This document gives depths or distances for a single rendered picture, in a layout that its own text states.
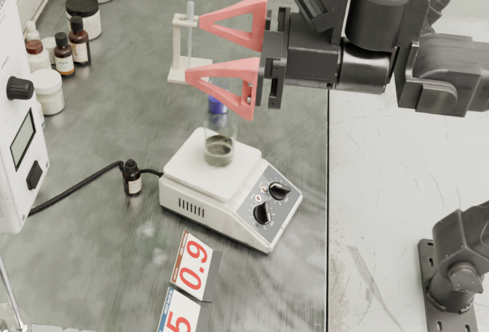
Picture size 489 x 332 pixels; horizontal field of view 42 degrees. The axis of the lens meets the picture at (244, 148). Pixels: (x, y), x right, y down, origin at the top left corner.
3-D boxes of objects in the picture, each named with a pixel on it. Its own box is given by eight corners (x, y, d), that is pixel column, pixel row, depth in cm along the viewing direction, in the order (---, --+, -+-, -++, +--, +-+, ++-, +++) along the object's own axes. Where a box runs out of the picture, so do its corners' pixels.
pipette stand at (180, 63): (212, 62, 131) (215, 9, 122) (207, 87, 126) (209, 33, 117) (174, 58, 132) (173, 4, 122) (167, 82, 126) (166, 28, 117)
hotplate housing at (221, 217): (302, 203, 106) (308, 170, 100) (268, 260, 97) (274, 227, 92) (187, 154, 112) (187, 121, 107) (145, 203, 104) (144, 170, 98)
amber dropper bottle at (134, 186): (119, 190, 105) (116, 161, 100) (131, 179, 107) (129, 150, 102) (134, 198, 104) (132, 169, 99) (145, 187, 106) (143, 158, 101)
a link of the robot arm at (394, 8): (356, 5, 57) (490, 20, 56) (354, -42, 63) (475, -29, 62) (335, 104, 65) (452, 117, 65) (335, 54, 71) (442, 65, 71)
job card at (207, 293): (222, 253, 98) (223, 236, 95) (212, 303, 91) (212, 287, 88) (183, 246, 98) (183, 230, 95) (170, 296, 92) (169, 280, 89)
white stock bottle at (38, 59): (34, 91, 121) (26, 54, 115) (23, 78, 124) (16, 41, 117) (57, 83, 123) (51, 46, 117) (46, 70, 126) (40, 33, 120)
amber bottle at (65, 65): (58, 66, 127) (52, 29, 121) (76, 67, 127) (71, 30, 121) (55, 77, 124) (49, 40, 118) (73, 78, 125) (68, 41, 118)
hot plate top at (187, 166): (263, 155, 102) (264, 151, 102) (228, 204, 94) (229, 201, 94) (199, 128, 106) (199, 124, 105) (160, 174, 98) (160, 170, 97)
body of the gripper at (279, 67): (267, 60, 61) (343, 68, 61) (274, 3, 68) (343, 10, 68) (262, 110, 66) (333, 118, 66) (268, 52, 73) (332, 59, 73)
